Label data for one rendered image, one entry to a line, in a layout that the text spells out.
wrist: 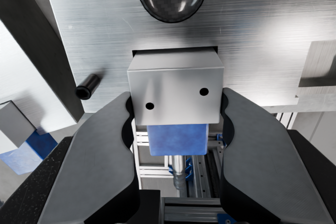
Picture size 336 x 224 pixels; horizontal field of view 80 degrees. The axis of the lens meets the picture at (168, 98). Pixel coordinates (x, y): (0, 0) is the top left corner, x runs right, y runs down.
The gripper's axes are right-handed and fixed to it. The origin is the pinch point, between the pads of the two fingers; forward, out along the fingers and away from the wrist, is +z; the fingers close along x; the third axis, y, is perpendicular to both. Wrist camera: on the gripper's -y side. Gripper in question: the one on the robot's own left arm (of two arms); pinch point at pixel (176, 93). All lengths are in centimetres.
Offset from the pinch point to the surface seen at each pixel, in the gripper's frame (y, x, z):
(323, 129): 80, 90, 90
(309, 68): 0.6, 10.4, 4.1
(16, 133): 5.2, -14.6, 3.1
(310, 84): 1.5, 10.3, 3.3
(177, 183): 9.8, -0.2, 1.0
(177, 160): 6.8, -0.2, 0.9
